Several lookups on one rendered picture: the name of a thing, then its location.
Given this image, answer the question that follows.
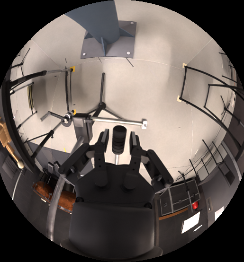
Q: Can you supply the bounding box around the large black wire frame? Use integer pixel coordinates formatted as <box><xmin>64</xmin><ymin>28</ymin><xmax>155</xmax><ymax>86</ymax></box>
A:
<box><xmin>180</xmin><ymin>64</ymin><xmax>244</xmax><ymax>148</ymax></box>

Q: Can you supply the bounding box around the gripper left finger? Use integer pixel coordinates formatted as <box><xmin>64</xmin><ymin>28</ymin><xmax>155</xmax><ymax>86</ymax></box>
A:
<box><xmin>58</xmin><ymin>128</ymin><xmax>110</xmax><ymax>185</ymax></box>

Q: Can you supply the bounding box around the black tripod music stand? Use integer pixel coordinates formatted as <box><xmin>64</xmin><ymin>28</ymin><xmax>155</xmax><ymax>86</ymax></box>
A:
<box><xmin>45</xmin><ymin>72</ymin><xmax>122</xmax><ymax>240</ymax></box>

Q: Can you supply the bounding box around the black curved rail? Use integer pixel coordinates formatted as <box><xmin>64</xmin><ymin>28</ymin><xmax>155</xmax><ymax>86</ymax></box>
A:
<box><xmin>1</xmin><ymin>67</ymin><xmax>37</xmax><ymax>174</ymax></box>

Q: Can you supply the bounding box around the grey column clamp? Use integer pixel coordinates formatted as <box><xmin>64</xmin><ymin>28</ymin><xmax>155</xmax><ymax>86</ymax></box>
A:
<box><xmin>73</xmin><ymin>112</ymin><xmax>94</xmax><ymax>144</ymax></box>

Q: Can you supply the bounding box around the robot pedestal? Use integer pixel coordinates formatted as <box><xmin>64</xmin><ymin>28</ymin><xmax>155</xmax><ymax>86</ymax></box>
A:
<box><xmin>63</xmin><ymin>0</ymin><xmax>138</xmax><ymax>60</ymax></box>

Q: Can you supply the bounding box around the light wooden string instrument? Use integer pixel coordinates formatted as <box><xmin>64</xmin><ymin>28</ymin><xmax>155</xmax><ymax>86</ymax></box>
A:
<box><xmin>0</xmin><ymin>102</ymin><xmax>25</xmax><ymax>170</ymax></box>

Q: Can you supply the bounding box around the small black wire frame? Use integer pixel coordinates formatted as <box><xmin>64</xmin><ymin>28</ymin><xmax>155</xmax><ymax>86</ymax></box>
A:
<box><xmin>203</xmin><ymin>83</ymin><xmax>244</xmax><ymax>131</ymax></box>

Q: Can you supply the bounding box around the black mesh speaker cabinet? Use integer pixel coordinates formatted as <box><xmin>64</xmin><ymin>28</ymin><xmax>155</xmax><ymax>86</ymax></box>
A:
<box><xmin>158</xmin><ymin>178</ymin><xmax>202</xmax><ymax>217</ymax></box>

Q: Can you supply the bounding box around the orange brown drum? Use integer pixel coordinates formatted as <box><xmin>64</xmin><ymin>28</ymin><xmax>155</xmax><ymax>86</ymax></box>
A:
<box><xmin>32</xmin><ymin>180</ymin><xmax>77</xmax><ymax>214</ymax></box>

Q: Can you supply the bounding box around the silver ring clamp stand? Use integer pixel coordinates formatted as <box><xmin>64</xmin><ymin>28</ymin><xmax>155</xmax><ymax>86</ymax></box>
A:
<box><xmin>31</xmin><ymin>111</ymin><xmax>74</xmax><ymax>158</ymax></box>

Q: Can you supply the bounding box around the black railing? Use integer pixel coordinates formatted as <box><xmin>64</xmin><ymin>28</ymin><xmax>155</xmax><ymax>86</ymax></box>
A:
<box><xmin>175</xmin><ymin>139</ymin><xmax>231</xmax><ymax>182</ymax></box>

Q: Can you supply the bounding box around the silver clamp bolt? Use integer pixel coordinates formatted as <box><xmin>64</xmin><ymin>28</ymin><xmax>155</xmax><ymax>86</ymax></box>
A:
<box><xmin>91</xmin><ymin>116</ymin><xmax>143</xmax><ymax>126</ymax></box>

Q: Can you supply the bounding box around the yellow striped black strap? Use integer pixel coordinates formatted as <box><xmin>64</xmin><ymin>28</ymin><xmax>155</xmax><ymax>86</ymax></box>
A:
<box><xmin>27</xmin><ymin>84</ymin><xmax>36</xmax><ymax>108</ymax></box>

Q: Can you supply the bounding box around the thin black rod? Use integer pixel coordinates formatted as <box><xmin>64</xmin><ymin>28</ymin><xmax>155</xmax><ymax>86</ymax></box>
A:
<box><xmin>64</xmin><ymin>66</ymin><xmax>73</xmax><ymax>113</ymax></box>

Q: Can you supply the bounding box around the black wire music stand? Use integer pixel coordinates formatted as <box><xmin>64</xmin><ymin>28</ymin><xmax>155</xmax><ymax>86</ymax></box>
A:
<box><xmin>9</xmin><ymin>47</ymin><xmax>39</xmax><ymax>131</ymax></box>

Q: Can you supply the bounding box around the black and silver boom stand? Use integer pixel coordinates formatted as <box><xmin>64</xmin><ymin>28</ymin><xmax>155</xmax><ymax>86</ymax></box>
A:
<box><xmin>9</xmin><ymin>68</ymin><xmax>75</xmax><ymax>87</ymax></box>

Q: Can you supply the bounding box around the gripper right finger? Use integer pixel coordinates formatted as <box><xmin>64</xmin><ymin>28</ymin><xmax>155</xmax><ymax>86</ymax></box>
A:
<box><xmin>125</xmin><ymin>131</ymin><xmax>175</xmax><ymax>185</ymax></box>

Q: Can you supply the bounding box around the black ribbed handle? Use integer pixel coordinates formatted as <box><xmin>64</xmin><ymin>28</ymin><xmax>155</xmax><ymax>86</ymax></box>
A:
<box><xmin>111</xmin><ymin>125</ymin><xmax>128</xmax><ymax>165</ymax></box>

